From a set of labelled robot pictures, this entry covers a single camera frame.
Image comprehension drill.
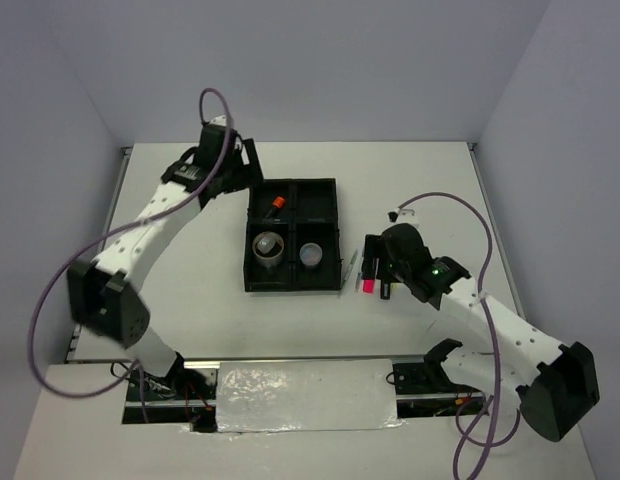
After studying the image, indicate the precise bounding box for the pink cap black highlighter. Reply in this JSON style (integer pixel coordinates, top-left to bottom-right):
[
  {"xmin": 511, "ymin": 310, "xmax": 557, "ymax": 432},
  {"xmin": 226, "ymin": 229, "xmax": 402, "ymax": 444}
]
[{"xmin": 361, "ymin": 256, "xmax": 377, "ymax": 294}]

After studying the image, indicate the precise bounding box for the green felt tip pen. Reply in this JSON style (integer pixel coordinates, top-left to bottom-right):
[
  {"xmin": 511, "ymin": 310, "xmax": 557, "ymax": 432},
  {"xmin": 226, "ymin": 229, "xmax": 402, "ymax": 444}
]
[{"xmin": 340, "ymin": 249, "xmax": 359, "ymax": 289}]

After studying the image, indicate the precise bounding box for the blue felt tip pen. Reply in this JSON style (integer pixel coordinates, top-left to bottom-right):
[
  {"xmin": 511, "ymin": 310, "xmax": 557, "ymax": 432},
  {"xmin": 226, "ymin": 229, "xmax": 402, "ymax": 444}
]
[{"xmin": 355, "ymin": 245, "xmax": 367, "ymax": 292}]

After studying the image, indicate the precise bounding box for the blue cap black highlighter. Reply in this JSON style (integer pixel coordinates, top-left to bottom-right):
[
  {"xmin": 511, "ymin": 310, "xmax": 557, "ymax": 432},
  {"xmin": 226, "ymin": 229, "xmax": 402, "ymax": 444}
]
[{"xmin": 380, "ymin": 280, "xmax": 392, "ymax": 300}]

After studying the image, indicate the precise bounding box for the orange cap black highlighter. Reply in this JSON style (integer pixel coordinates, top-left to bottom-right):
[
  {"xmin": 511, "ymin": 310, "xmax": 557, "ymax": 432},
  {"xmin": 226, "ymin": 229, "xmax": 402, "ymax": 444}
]
[{"xmin": 264, "ymin": 196, "xmax": 286, "ymax": 220}]

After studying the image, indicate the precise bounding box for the clear jar of pins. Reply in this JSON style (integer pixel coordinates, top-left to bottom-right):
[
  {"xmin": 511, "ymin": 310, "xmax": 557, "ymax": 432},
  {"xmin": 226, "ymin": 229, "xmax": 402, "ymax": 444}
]
[{"xmin": 299, "ymin": 242, "xmax": 323, "ymax": 269}]

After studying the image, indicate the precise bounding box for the small clear tape roll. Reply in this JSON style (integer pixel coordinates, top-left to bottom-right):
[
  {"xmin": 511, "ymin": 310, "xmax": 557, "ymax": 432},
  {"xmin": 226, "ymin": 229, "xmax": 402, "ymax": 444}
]
[{"xmin": 256, "ymin": 235, "xmax": 281, "ymax": 258}]

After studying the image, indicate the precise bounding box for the large tape roll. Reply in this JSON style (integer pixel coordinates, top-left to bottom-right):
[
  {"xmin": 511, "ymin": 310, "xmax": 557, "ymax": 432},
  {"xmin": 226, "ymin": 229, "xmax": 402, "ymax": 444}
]
[{"xmin": 252, "ymin": 231, "xmax": 285, "ymax": 268}]

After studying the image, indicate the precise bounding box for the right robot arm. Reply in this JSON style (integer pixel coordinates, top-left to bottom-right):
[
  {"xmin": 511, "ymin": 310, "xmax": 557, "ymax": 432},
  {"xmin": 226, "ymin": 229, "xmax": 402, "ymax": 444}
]
[{"xmin": 362, "ymin": 223, "xmax": 600, "ymax": 442}]

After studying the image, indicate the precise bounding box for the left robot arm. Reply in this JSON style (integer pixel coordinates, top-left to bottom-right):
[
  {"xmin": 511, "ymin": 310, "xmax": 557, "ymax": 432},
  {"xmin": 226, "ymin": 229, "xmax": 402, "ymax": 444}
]
[{"xmin": 66, "ymin": 116, "xmax": 263, "ymax": 399}]

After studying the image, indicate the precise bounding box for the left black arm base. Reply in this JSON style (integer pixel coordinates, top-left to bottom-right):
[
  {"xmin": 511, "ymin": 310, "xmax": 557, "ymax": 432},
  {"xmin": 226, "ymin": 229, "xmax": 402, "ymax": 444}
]
[{"xmin": 121, "ymin": 369, "xmax": 218, "ymax": 433}]

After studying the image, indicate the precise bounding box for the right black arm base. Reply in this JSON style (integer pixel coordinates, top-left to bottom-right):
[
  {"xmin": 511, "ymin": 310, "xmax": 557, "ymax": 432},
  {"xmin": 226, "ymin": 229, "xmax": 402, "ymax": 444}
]
[{"xmin": 385, "ymin": 361, "xmax": 484, "ymax": 419}]

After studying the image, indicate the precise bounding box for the black four-compartment organizer tray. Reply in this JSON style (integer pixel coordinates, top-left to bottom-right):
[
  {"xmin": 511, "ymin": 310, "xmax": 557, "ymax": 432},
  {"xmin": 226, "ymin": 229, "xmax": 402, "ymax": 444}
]
[{"xmin": 243, "ymin": 178, "xmax": 342, "ymax": 293}]

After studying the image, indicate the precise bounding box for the silver foil cover plate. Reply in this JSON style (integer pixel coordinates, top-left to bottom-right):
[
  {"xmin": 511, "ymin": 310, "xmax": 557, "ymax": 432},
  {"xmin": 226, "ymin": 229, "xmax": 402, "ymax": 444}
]
[{"xmin": 216, "ymin": 359, "xmax": 402, "ymax": 433}]

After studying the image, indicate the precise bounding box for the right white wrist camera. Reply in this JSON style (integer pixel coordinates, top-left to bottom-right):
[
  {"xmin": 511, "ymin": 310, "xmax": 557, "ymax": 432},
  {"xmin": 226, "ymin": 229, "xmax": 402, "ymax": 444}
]
[{"xmin": 387, "ymin": 208, "xmax": 419, "ymax": 229}]

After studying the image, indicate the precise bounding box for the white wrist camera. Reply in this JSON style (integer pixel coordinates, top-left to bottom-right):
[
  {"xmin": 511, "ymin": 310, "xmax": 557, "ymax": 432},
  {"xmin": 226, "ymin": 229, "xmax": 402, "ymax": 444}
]
[
  {"xmin": 387, "ymin": 208, "xmax": 419, "ymax": 229},
  {"xmin": 202, "ymin": 114, "xmax": 232, "ymax": 132}
]

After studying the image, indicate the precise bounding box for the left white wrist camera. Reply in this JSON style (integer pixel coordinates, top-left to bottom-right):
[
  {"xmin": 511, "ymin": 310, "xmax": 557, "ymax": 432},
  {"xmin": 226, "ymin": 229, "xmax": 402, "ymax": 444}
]
[{"xmin": 202, "ymin": 114, "xmax": 232, "ymax": 132}]

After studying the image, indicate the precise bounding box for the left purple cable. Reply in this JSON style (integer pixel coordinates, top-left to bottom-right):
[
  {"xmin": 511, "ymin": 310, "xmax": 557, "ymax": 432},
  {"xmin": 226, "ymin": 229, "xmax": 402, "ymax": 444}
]
[{"xmin": 28, "ymin": 88, "xmax": 241, "ymax": 426}]

